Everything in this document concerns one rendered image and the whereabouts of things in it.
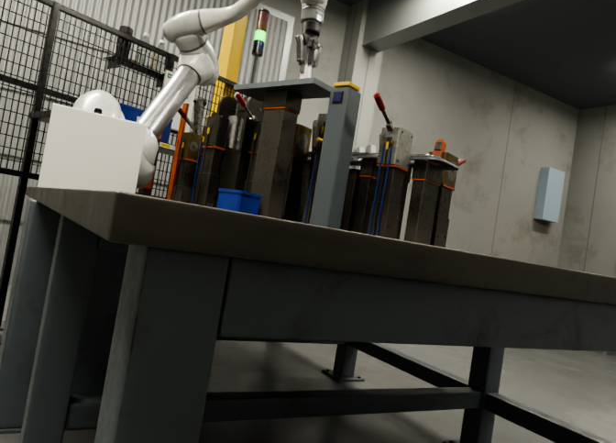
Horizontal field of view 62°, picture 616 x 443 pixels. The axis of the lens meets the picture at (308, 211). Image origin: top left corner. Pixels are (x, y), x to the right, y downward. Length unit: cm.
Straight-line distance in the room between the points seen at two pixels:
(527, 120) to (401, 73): 210
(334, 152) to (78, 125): 78
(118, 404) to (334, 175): 112
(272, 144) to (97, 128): 54
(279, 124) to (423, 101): 418
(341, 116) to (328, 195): 24
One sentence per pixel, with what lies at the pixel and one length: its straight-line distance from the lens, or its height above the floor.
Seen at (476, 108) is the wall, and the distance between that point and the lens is 637.
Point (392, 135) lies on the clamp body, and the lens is 162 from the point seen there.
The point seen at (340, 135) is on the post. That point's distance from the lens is 153.
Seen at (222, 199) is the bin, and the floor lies 76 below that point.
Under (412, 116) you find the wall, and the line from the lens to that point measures 566.
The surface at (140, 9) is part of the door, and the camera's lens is 445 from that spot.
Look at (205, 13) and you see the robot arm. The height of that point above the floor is 150.
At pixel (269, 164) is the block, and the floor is 90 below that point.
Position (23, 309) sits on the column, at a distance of 168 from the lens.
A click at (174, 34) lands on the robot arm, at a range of 228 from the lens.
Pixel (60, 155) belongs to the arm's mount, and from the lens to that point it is 171.
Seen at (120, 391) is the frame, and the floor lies 53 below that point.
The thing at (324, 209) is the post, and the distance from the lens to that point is 151.
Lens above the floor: 69
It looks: 2 degrees up
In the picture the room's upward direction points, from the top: 9 degrees clockwise
